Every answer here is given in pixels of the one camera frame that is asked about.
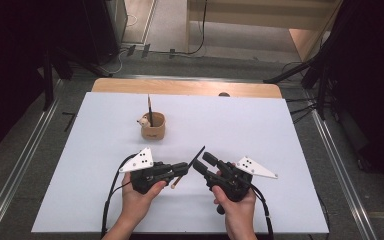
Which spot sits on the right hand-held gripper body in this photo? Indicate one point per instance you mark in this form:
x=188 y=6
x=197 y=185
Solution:
x=233 y=183

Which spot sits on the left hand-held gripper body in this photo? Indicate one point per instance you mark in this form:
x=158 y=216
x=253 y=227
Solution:
x=146 y=178

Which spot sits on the dark green paintbrush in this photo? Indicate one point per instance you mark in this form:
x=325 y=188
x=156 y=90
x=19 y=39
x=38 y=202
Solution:
x=150 y=110
x=196 y=156

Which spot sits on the wooden pen holder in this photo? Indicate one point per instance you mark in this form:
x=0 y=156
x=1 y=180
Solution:
x=155 y=130

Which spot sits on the person's left hand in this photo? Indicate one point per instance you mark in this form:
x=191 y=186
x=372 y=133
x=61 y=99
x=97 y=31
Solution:
x=136 y=205

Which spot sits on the person's right hand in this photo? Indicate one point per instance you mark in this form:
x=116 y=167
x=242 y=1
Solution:
x=240 y=213

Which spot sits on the wooden table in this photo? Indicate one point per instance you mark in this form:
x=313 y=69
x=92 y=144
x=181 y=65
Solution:
x=180 y=87

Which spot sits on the black stand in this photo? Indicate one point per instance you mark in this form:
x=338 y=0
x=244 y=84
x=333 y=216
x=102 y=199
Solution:
x=290 y=72
x=48 y=83

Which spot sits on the light wooden panel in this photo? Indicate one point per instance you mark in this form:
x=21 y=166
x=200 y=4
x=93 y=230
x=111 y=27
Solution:
x=305 y=41

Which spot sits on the beige furniture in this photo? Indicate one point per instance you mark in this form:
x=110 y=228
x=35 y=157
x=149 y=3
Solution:
x=263 y=15

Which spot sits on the dark cabinet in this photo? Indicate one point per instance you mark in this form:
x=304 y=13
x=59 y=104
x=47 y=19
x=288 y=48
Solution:
x=110 y=26

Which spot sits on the black curtain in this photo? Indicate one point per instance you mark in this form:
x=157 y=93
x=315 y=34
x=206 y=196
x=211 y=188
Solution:
x=373 y=83
x=13 y=50

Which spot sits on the metal floor rail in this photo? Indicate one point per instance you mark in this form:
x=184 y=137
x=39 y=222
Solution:
x=343 y=173
x=20 y=170

